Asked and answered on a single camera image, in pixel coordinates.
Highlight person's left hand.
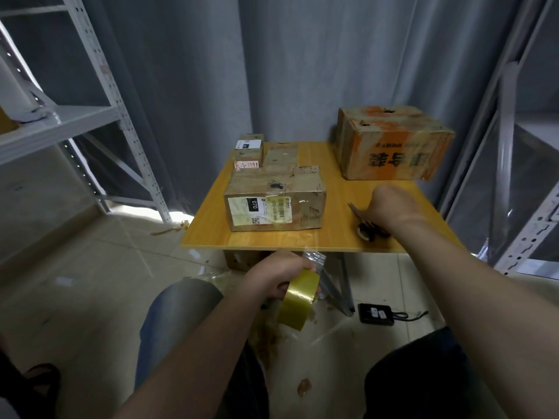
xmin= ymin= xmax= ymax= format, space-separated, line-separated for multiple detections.
xmin=238 ymin=249 xmax=314 ymax=304

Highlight person's right hand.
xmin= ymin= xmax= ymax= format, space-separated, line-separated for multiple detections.
xmin=357 ymin=184 xmax=426 ymax=238

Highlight black-handled scissors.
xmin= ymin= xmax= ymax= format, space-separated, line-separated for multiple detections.
xmin=346 ymin=201 xmax=392 ymax=242

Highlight plain brown cardboard box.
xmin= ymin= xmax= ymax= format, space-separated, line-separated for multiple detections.
xmin=224 ymin=249 xmax=265 ymax=272

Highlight yellow tape roll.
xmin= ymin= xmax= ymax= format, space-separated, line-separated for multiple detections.
xmin=276 ymin=249 xmax=328 ymax=332

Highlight large orange print cardboard box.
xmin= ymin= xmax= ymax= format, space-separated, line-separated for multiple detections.
xmin=335 ymin=104 xmax=458 ymax=182

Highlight medium brown cardboard box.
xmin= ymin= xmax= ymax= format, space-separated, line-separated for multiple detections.
xmin=222 ymin=164 xmax=328 ymax=233

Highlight small cardboard box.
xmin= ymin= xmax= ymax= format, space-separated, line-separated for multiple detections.
xmin=261 ymin=141 xmax=300 ymax=170

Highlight long white-labelled cardboard box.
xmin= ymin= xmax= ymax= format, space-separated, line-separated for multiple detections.
xmin=231 ymin=133 xmax=267 ymax=172

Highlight person's left forearm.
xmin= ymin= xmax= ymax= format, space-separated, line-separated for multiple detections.
xmin=114 ymin=283 xmax=279 ymax=419

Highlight person's right forearm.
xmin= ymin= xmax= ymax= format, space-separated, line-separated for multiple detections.
xmin=393 ymin=214 xmax=559 ymax=419

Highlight tape scraps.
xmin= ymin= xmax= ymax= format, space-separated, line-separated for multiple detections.
xmin=210 ymin=266 xmax=293 ymax=363

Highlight person's right leg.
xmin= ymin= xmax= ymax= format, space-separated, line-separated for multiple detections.
xmin=362 ymin=325 xmax=482 ymax=419

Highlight yellow wooden table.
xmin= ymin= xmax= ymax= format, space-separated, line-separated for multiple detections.
xmin=181 ymin=140 xmax=464 ymax=318

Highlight black power adapter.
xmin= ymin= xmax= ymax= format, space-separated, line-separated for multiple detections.
xmin=357 ymin=301 xmax=397 ymax=327

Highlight grey metal shelf unit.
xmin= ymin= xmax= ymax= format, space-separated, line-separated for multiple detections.
xmin=0 ymin=0 xmax=174 ymax=228
xmin=437 ymin=0 xmax=559 ymax=280

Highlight grey curtain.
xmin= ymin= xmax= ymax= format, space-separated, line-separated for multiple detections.
xmin=0 ymin=0 xmax=559 ymax=219

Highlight black sandal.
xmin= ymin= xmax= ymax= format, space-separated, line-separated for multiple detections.
xmin=24 ymin=362 xmax=62 ymax=407

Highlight black adapter cable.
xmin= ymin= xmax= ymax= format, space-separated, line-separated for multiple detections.
xmin=394 ymin=310 xmax=431 ymax=323

